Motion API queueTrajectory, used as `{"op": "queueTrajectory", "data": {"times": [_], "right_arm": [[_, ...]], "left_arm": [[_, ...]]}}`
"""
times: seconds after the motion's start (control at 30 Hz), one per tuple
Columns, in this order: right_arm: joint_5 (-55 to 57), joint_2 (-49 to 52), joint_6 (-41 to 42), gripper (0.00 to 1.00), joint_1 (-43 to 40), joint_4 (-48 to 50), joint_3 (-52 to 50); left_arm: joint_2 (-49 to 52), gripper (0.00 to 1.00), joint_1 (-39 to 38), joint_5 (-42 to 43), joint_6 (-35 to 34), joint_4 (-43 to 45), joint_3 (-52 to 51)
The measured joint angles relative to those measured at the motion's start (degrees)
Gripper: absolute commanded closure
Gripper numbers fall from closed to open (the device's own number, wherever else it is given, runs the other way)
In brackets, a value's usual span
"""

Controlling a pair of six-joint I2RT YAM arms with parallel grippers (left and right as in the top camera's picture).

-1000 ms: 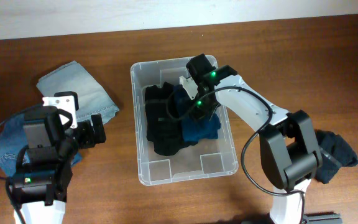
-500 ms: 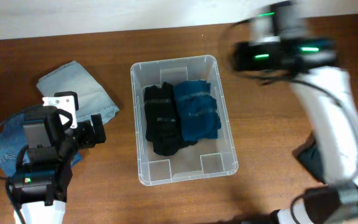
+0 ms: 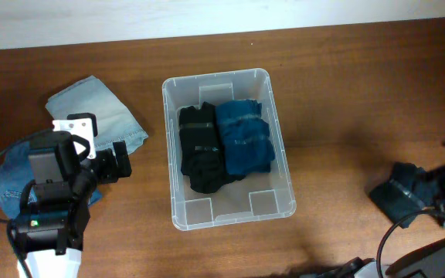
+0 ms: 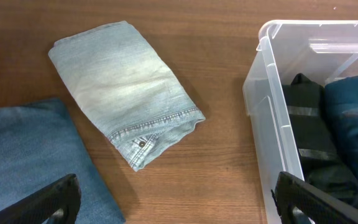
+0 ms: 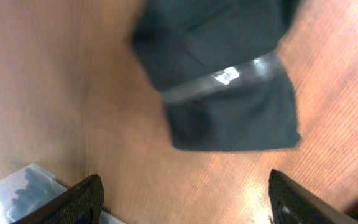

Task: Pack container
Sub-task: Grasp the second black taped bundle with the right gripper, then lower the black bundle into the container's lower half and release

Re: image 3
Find teal blue garment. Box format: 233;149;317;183
216;100;275;175

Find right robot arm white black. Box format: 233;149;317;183
318;162;445;278

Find black garment with tape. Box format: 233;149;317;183
178;102;244;194

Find clear plastic storage bin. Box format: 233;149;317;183
162;68;297;231

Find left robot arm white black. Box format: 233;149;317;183
7;131;132;277

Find light blue jeans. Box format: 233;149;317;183
46;76;148;154

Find dark blue folded jeans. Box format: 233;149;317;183
0;141;104;221

